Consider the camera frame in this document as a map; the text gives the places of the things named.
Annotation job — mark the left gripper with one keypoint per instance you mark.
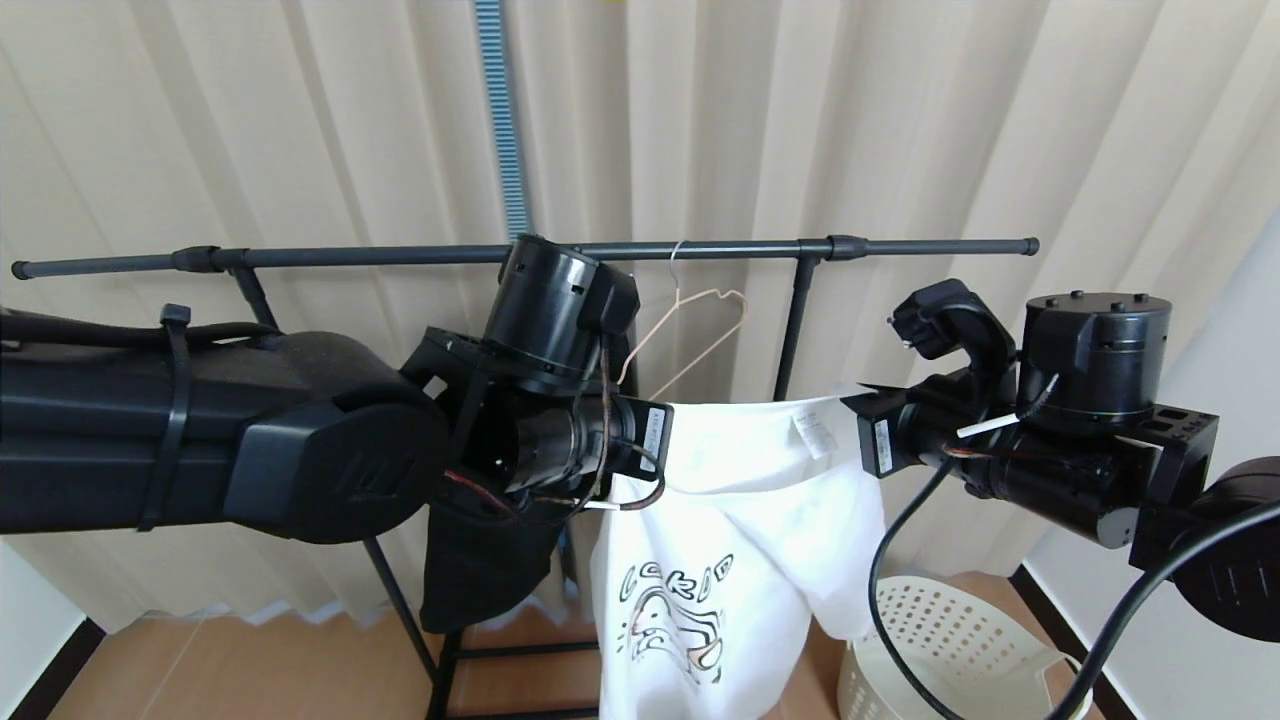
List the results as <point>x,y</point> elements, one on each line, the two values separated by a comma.
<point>590,440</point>

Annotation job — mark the pink clothes hanger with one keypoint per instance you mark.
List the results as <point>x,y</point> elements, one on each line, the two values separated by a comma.
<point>690,297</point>

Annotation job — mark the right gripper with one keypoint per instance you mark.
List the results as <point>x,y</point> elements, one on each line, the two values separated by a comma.
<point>1050,490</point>

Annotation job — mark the black clothes rack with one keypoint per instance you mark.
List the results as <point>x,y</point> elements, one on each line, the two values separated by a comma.
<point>350,255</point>

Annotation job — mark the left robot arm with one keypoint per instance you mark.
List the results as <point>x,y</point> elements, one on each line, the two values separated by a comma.
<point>150,430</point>

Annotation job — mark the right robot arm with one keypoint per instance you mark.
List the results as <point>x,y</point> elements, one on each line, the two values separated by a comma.
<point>1095,360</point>

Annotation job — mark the black shorts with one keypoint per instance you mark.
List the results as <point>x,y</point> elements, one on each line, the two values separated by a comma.
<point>480,570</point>

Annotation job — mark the white laundry basket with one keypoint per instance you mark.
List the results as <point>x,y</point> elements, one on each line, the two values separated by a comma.
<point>960,630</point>

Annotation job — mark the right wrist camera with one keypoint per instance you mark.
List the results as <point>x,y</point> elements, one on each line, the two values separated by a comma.
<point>950,325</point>

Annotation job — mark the white garment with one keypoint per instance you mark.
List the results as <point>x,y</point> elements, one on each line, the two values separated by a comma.
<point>740,500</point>

